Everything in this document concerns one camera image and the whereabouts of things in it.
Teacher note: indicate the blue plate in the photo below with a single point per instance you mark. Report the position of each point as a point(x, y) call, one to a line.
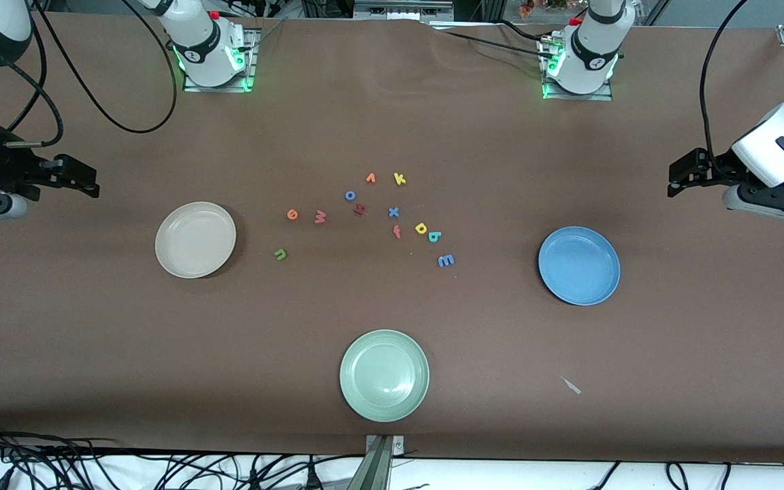
point(579, 265)

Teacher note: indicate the blue foam letter m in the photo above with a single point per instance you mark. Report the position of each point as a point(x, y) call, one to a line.
point(446, 260)

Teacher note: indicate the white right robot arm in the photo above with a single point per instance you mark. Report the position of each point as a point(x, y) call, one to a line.
point(201, 41)

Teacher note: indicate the aluminium extrusion with bracket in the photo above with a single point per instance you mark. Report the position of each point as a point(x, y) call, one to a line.
point(375, 469)

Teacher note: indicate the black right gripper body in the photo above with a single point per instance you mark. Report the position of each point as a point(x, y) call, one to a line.
point(11, 167)

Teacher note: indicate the green foam letter n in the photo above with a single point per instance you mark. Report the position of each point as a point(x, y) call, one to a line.
point(280, 254)

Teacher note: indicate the pale green plate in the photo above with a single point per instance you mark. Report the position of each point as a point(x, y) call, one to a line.
point(384, 376)

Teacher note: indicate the teal foam letter p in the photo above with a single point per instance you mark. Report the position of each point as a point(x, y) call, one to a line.
point(434, 237)

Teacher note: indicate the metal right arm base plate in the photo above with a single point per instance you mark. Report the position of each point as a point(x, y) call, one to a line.
point(249, 54)

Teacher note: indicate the dark red foam letter h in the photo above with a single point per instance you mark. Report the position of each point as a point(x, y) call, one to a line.
point(360, 209)

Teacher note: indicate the yellow foam letter k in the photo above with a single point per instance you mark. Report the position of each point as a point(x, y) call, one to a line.
point(399, 179)

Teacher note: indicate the yellow foam letter d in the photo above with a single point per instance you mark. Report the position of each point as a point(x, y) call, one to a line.
point(421, 229)

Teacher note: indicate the beige plate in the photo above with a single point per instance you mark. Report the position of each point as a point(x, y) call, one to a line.
point(195, 239)

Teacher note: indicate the pink foam letter w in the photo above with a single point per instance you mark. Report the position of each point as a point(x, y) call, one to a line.
point(320, 216)

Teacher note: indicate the grey metal equipment frame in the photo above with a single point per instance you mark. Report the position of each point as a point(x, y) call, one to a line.
point(402, 8)

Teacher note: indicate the white tape scrap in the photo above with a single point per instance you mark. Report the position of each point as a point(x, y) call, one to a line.
point(571, 386)

